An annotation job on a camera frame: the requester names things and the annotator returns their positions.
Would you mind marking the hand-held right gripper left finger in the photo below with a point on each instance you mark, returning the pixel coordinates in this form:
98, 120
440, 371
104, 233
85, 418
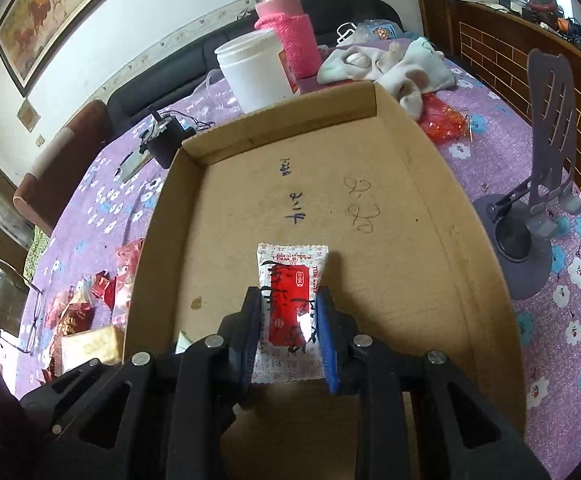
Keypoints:
246, 370

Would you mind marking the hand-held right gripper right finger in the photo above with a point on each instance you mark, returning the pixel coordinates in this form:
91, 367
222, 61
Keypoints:
328, 340

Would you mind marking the white snack packet red label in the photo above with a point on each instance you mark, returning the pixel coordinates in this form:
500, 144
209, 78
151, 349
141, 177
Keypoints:
290, 270

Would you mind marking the shallow cardboard box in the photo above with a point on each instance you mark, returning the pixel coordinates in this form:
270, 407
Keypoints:
370, 220

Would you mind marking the pink cartoon snack packet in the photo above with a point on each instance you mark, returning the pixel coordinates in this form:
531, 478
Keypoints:
130, 260

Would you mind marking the beige biscuit packet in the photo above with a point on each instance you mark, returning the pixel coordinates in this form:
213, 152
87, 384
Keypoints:
93, 345

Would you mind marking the small red candy packet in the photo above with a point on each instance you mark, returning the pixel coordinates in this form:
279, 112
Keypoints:
103, 286

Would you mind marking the dark red snack packet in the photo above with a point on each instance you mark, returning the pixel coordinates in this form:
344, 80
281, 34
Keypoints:
75, 317

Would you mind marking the grey phone stand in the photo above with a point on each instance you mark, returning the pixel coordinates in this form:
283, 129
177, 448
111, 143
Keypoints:
520, 245

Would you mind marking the purple floral tablecloth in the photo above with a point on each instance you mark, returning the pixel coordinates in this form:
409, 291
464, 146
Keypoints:
470, 175

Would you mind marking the black pen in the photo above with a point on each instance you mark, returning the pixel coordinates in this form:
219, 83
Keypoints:
120, 169

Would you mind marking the black round container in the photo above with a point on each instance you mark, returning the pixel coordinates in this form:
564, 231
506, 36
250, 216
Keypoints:
165, 142

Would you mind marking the green patterned blanket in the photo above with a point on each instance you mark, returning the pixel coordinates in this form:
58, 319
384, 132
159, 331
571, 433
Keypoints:
35, 252

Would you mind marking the red crinkled wrapper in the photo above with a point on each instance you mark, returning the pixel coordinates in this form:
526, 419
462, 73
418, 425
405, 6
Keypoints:
440, 122

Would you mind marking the clear plastic cup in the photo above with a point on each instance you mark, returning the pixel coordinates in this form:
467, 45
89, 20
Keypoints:
215, 95

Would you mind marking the brown armchair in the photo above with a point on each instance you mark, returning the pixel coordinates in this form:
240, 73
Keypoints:
50, 180

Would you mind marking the white plastic jar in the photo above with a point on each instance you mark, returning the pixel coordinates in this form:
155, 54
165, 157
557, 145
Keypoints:
255, 75

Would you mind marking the white cloth pile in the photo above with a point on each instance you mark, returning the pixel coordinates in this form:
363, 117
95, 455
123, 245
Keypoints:
410, 75

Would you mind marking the black leather sofa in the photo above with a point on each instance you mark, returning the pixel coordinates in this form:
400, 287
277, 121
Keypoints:
180, 70

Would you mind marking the blue cartoon plastic bag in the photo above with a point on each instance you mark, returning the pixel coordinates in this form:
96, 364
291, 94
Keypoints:
380, 32

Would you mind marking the pink sleeved thermos bottle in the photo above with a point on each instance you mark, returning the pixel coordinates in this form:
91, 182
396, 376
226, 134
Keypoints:
283, 15

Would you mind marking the wooden brick-pattern cabinet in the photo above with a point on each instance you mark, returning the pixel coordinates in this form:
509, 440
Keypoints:
495, 50

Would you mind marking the black red gadget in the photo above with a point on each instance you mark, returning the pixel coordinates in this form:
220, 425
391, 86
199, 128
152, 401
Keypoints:
540, 2

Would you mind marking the framed horse painting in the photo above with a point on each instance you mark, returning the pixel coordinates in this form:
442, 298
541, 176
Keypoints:
45, 15

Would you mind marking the purple frame eyeglasses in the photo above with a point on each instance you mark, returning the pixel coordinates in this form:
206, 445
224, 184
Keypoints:
40, 294

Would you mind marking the small wall plaque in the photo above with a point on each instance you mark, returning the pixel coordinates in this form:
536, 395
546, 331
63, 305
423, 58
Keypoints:
28, 114

